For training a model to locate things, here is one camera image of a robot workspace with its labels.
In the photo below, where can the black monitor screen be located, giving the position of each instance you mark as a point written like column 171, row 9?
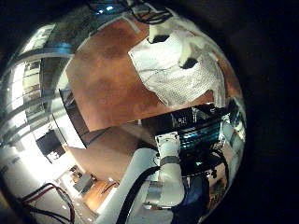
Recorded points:
column 49, row 143

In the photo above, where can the white tape strip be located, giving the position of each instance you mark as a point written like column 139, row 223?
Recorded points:
column 132, row 25

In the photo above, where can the black electronics rack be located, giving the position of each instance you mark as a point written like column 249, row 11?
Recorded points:
column 199, row 133

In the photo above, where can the grey chair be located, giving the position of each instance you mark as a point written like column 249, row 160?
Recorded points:
column 82, row 183

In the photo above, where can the dark blue object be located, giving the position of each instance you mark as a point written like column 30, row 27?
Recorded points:
column 194, row 194

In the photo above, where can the white striped piece of clothing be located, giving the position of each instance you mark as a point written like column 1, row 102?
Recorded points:
column 174, row 81

